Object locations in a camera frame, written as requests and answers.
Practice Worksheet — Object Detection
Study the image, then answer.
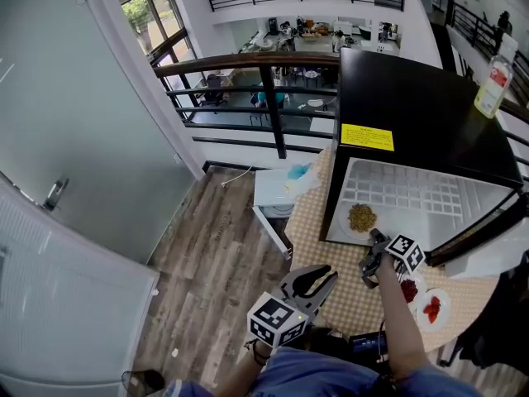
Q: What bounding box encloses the pile of dark red beans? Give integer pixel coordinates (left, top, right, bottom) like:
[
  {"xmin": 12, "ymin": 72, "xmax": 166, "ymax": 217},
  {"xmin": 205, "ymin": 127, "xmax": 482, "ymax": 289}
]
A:
[{"xmin": 400, "ymin": 278, "xmax": 419, "ymax": 304}]

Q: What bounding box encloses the frosted glass door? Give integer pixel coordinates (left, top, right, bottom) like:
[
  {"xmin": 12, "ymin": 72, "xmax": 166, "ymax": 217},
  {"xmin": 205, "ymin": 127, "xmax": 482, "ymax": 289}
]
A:
[{"xmin": 0, "ymin": 0, "xmax": 206, "ymax": 264}]

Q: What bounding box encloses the black device with screen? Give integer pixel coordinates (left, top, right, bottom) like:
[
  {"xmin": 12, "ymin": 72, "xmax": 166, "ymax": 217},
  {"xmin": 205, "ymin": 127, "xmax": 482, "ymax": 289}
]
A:
[{"xmin": 349, "ymin": 331, "xmax": 389, "ymax": 357}]

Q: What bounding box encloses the person's right forearm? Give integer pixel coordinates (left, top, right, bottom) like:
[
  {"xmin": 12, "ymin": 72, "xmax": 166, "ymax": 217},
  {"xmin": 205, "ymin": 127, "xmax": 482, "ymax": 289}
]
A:
[{"xmin": 378, "ymin": 254, "xmax": 433, "ymax": 382}]

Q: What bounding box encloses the wooden handrail black railing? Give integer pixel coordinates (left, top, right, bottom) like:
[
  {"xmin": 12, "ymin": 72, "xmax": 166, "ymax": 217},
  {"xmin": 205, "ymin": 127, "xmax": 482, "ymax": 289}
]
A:
[{"xmin": 152, "ymin": 51, "xmax": 529, "ymax": 181}]

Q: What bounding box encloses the blue and white cloth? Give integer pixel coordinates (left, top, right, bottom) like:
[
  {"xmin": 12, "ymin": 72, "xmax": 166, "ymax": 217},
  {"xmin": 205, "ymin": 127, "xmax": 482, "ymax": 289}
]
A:
[{"xmin": 284, "ymin": 162, "xmax": 322, "ymax": 200}]

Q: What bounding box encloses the ribbed glass panel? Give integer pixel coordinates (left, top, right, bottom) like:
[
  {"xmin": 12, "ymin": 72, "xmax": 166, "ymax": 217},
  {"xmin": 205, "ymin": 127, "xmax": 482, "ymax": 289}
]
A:
[{"xmin": 0, "ymin": 171, "xmax": 160, "ymax": 397}]

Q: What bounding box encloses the white cabinet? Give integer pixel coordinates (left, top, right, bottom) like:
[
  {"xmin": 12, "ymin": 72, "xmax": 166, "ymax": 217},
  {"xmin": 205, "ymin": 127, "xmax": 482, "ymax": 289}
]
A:
[{"xmin": 251, "ymin": 167, "xmax": 298, "ymax": 262}]

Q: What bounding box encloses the black office chair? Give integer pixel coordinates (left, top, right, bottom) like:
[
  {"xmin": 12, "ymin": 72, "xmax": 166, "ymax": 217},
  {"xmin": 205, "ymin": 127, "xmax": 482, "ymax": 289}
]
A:
[{"xmin": 440, "ymin": 250, "xmax": 529, "ymax": 378}]

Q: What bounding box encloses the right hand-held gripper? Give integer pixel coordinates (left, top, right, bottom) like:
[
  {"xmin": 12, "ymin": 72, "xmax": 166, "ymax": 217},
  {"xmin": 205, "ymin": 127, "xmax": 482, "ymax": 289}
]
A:
[{"xmin": 358, "ymin": 228, "xmax": 427, "ymax": 289}]

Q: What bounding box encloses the metal door handle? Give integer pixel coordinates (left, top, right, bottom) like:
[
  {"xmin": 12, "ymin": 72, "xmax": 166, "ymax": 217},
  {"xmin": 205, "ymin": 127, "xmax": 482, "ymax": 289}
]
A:
[{"xmin": 41, "ymin": 178, "xmax": 70, "ymax": 213}]

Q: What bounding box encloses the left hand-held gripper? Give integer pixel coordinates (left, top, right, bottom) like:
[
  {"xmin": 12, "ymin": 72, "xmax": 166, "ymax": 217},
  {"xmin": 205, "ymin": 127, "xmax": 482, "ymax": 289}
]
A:
[{"xmin": 246, "ymin": 265, "xmax": 339, "ymax": 349}]

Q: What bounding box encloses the clear bottle of yellow liquid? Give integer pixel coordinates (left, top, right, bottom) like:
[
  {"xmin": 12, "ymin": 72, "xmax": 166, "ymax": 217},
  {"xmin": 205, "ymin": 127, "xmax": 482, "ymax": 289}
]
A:
[{"xmin": 474, "ymin": 54, "xmax": 515, "ymax": 119}]

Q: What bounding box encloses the small white plate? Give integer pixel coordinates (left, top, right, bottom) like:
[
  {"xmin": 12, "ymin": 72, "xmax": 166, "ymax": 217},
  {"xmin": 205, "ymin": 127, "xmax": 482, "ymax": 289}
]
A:
[
  {"xmin": 396, "ymin": 271, "xmax": 428, "ymax": 312},
  {"xmin": 415, "ymin": 287, "xmax": 452, "ymax": 331}
]

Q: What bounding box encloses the large white plate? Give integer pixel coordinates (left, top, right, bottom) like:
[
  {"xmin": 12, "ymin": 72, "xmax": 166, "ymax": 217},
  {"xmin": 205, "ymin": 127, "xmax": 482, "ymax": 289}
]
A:
[{"xmin": 338, "ymin": 202, "xmax": 384, "ymax": 242}]

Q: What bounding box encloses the person's blue clothing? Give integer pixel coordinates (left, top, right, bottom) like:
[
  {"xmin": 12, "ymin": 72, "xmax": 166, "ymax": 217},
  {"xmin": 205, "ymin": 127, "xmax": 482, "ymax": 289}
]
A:
[{"xmin": 164, "ymin": 347, "xmax": 484, "ymax": 397}]

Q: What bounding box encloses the person's left forearm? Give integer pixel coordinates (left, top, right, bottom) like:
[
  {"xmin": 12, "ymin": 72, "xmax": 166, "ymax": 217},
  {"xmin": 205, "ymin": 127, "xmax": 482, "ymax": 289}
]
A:
[{"xmin": 214, "ymin": 341, "xmax": 274, "ymax": 397}]

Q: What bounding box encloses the white power cable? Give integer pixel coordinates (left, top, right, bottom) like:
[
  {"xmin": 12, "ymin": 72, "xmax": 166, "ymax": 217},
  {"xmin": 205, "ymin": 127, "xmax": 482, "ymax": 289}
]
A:
[{"xmin": 221, "ymin": 164, "xmax": 254, "ymax": 189}]

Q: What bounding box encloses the black mini fridge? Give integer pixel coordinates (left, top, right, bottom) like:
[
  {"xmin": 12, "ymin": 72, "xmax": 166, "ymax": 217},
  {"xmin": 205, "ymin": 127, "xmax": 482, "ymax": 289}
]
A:
[{"xmin": 319, "ymin": 47, "xmax": 529, "ymax": 280}]

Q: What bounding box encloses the round table with checkered cloth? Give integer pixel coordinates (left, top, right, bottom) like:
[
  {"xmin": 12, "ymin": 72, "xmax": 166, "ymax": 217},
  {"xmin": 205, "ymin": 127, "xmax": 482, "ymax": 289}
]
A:
[{"xmin": 284, "ymin": 149, "xmax": 499, "ymax": 353}]

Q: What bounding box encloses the large window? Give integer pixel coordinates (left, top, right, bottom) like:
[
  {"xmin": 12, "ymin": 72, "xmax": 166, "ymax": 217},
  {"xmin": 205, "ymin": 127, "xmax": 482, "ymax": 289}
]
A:
[{"xmin": 121, "ymin": 0, "xmax": 199, "ymax": 123}]

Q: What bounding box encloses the black wristband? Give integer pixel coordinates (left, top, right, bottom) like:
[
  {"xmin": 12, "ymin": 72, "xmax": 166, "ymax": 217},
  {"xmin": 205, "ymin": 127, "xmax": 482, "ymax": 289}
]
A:
[{"xmin": 243, "ymin": 338, "xmax": 270, "ymax": 366}]

